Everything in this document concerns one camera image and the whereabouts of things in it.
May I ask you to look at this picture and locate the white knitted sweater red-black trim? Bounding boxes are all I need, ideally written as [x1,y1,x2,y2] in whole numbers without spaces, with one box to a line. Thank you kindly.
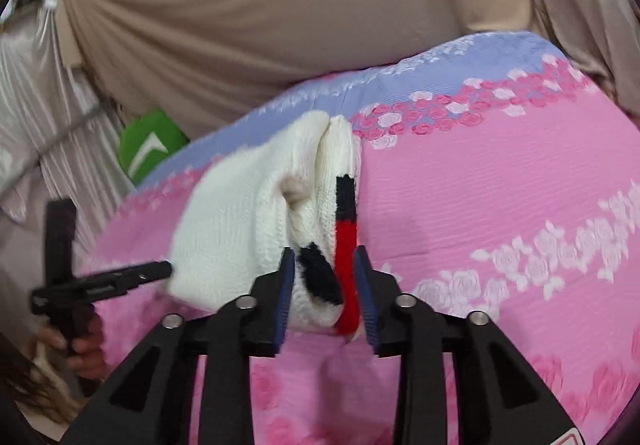
[166,110,361,335]

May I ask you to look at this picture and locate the person's left hand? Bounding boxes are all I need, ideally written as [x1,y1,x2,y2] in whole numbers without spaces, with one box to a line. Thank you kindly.
[38,315,107,380]

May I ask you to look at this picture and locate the silver pleated curtain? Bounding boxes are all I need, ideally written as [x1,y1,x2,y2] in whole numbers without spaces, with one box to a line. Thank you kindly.
[1,0,131,326]

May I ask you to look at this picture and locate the green cushion white mark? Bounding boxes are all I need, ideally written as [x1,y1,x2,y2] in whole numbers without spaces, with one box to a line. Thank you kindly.
[117,108,190,185]

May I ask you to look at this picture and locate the pink floral bed sheet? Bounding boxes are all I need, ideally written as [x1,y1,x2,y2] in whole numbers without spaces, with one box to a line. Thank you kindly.
[88,32,639,444]

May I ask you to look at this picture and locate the beige draped fabric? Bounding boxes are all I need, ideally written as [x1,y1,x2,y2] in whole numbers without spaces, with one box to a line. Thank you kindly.
[55,0,540,138]

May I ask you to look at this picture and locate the floral patterned cloth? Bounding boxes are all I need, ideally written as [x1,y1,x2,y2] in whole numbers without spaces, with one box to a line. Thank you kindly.
[537,0,639,117]

